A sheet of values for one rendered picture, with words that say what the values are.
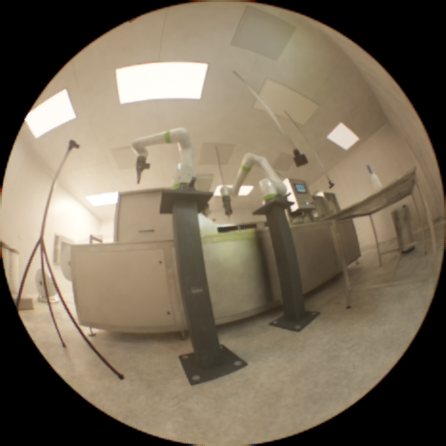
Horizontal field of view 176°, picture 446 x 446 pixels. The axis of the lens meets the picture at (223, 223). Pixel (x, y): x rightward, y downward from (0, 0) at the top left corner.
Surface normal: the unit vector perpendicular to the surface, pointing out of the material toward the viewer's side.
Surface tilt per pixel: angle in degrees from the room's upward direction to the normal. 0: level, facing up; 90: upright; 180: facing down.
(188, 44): 180
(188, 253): 90
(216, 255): 90
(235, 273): 90
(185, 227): 90
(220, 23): 180
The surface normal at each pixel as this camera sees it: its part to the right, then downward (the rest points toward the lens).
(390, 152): -0.95, 0.07
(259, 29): 0.16, 0.94
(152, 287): 0.25, -0.32
